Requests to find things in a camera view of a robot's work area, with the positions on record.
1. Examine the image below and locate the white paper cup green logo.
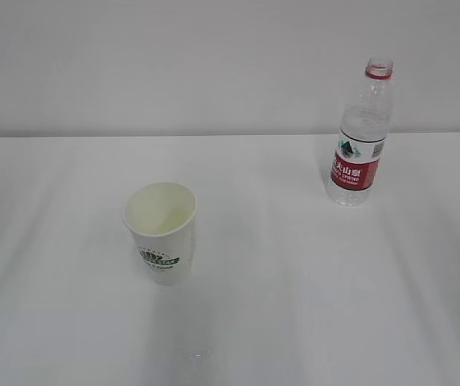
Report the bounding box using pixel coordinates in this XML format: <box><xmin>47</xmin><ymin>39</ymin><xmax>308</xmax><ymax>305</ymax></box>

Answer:
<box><xmin>122</xmin><ymin>182</ymin><xmax>197</xmax><ymax>285</ymax></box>

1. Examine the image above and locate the clear water bottle red label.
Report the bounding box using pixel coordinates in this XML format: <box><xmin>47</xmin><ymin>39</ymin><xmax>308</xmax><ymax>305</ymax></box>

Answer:
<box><xmin>327</xmin><ymin>57</ymin><xmax>393</xmax><ymax>207</ymax></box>

